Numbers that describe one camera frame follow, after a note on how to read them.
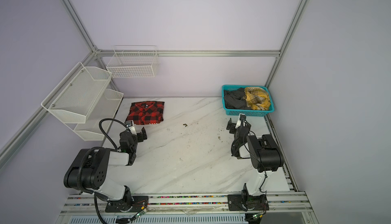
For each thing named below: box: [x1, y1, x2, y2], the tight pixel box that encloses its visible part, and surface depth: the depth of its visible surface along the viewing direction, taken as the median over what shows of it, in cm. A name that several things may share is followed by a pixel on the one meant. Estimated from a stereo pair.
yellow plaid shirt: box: [242, 87, 271, 111], surface depth 107 cm
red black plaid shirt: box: [125, 100, 165, 125], surface depth 107 cm
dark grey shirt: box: [223, 87, 251, 110], surface depth 110 cm
